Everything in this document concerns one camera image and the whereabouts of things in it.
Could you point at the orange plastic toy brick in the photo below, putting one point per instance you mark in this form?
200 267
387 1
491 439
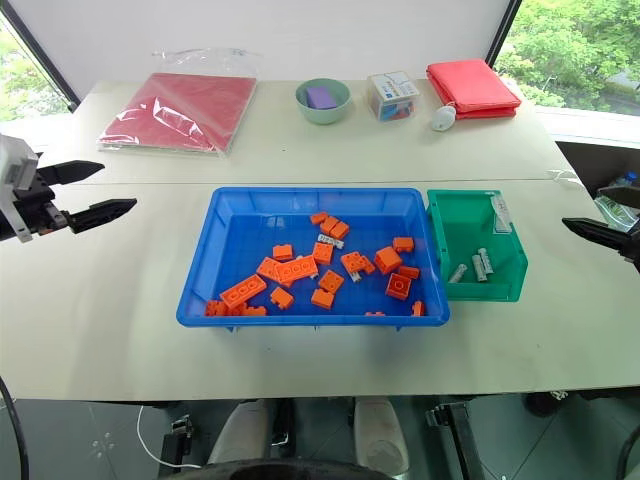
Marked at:
243 292
296 270

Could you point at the clear plastic bag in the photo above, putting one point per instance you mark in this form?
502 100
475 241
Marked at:
614 209

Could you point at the purple block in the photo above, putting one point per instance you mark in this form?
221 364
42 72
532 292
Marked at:
320 97

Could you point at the clear water bottle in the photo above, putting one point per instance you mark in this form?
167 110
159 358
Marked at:
629 181

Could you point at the grey rounded robot foot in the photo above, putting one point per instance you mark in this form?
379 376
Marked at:
237 432
380 432

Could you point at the folded red cloth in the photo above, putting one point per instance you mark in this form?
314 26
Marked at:
472 87

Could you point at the blue plastic tray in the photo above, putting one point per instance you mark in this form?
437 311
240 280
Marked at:
250 225

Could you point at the green plastic bin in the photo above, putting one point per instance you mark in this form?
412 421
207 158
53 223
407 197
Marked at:
462 225

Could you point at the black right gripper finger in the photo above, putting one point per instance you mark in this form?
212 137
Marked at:
607 236
625 196

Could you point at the clear bag with red cloth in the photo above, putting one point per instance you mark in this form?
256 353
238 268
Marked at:
185 112

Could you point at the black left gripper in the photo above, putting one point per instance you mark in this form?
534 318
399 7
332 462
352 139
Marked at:
36 202

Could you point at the orange square plastic part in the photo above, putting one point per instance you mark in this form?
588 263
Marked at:
399 287

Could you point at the small white oval object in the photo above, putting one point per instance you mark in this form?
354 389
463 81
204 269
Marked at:
443 119

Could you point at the pale green bowl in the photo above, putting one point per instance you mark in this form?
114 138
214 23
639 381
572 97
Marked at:
322 114

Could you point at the black window frame bar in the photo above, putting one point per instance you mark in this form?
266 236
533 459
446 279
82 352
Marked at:
505 32
42 55

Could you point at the clear plastic card box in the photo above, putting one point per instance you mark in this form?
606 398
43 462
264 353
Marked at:
392 97

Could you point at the black table leg bracket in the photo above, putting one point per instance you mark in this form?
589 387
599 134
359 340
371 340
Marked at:
176 442
452 430

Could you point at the dark round object under table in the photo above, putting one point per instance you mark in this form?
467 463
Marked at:
542 402

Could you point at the small orange block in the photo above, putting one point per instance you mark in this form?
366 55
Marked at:
252 310
418 308
409 272
331 281
352 261
281 298
216 308
283 251
322 298
369 267
266 268
403 244
340 230
331 224
323 252
375 314
318 219
388 260

